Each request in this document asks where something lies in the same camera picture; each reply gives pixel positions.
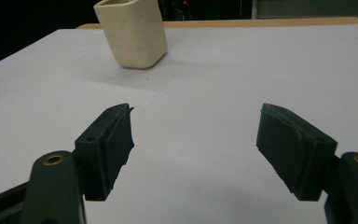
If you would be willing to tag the beige square cup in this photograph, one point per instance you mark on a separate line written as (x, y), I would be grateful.
(133, 34)

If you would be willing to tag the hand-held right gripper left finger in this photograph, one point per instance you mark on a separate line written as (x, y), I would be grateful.
(105, 149)

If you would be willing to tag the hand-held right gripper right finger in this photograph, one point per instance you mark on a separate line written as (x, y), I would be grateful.
(295, 149)

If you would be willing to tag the black computer tower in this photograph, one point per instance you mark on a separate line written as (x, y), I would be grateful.
(180, 7)

